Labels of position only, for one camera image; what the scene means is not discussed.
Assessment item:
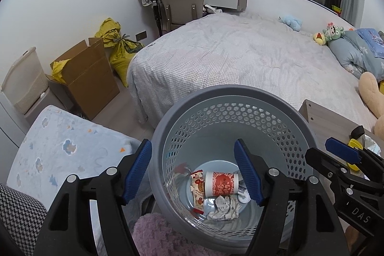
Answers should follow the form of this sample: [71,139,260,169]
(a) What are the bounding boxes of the bear print snack wrapper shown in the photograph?
[190,170,207,214]

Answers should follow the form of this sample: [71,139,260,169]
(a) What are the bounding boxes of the purple fuzzy blanket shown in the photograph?
[132,212,210,256]

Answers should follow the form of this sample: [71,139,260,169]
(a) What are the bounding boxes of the blue printed pillow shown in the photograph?
[355,27,384,57]

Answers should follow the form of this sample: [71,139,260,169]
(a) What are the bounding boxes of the small white round lid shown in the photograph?
[237,188,251,203]

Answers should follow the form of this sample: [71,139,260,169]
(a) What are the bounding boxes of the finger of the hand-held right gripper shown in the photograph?
[305,147,356,189]
[325,137,377,164]

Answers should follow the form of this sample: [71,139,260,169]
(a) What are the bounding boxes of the light blue printed blanket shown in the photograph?
[6,105,141,208]

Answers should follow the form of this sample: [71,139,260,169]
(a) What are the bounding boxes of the open cardboard box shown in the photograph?
[45,38,120,121]

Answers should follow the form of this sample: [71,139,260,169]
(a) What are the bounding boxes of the grey perforated plastic basket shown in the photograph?
[148,85,318,255]

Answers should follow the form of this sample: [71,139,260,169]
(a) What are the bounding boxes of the beige storage bin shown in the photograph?
[1,47,50,114]

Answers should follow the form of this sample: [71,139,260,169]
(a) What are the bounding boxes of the yellow packet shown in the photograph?
[345,138,365,173]

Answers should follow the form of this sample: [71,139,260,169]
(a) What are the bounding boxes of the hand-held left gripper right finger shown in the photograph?
[234,138,344,256]

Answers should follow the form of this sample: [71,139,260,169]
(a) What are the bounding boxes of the large beige teddy bear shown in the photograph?
[358,71,384,135]

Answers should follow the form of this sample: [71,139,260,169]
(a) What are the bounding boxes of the blue flowered quilt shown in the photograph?
[328,31,384,79]

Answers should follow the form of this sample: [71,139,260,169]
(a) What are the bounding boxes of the white papers by desk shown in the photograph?
[203,4,224,17]

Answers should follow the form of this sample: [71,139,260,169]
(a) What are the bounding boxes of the yellow tied sack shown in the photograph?
[109,34,144,87]

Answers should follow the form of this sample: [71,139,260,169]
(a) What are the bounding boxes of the yellow bag in box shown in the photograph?
[52,60,72,84]

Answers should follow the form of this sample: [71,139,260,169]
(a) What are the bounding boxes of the light blue plush toy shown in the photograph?
[278,15,302,31]

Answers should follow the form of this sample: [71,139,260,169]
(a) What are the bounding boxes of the red and white paper cup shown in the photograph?
[205,170,240,198]

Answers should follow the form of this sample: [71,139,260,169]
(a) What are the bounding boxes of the green plush toy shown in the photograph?
[322,21,347,42]

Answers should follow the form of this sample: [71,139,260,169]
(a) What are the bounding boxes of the black white houndstooth cloth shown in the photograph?
[0,183,48,256]

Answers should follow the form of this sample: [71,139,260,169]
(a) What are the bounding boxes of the crumpled blue mask packet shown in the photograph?
[361,134,383,155]

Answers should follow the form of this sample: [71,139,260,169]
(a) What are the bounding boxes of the white tissue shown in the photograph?
[205,195,243,220]

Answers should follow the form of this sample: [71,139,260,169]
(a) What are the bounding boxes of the bed with grey checked sheet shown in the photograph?
[127,12,378,127]

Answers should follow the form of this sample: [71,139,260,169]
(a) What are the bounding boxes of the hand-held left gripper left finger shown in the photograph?
[34,138,153,256]

